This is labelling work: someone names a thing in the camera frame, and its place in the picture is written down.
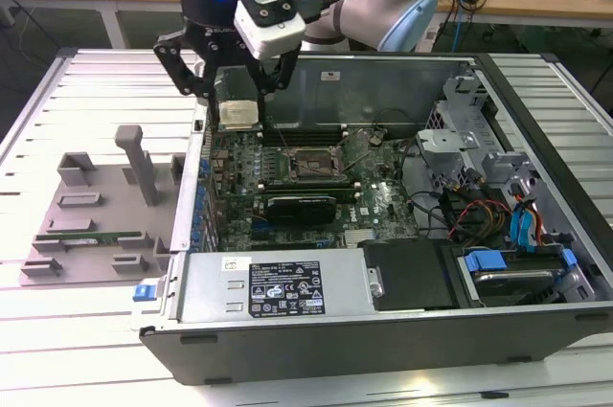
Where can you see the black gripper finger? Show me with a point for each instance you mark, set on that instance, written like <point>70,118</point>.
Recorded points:
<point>282,72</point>
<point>174,62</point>

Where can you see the silver square CPU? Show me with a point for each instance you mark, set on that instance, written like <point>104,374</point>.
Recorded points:
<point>238,114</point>

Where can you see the thin metal locking lever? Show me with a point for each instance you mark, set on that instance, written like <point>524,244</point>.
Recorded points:
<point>313,167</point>
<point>282,139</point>

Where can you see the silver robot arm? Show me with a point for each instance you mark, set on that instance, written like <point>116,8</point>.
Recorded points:
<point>383,5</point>

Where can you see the white label sticker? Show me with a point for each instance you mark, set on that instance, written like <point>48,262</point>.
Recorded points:
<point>330,75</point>

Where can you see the RAM slot with white latches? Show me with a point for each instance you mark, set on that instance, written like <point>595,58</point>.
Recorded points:
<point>347,198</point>
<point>301,136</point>
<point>306,188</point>
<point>301,125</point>

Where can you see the round coin battery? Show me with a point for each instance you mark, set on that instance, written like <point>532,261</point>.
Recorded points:
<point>375,140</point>

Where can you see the black graphics card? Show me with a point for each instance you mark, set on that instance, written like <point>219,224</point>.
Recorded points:
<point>299,210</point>

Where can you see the green motherboard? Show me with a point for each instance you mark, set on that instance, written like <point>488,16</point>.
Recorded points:
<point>378,196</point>

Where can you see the grey parts rack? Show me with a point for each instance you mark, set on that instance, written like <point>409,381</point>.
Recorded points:
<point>115,215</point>

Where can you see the metal drive cage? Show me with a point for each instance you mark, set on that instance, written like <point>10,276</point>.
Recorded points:
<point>445,141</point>

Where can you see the silver chipset heatsink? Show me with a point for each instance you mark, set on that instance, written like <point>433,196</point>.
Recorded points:
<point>361,238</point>

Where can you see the green RAM stick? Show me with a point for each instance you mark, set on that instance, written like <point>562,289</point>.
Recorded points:
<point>110,235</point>

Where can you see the grey power supply unit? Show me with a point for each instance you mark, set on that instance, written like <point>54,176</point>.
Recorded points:
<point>215,282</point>

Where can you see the blue case latch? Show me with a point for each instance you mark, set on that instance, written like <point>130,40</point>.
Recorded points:
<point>144,293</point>

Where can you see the black plastic shroud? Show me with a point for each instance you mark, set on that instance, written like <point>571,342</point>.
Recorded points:
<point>412,275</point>

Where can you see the blue disk carrier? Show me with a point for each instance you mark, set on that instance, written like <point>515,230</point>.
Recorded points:
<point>484,261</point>

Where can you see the open black PC case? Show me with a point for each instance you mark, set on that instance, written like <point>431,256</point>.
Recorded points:
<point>383,349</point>

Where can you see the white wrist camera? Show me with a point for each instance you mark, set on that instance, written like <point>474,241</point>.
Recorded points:
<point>273,38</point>

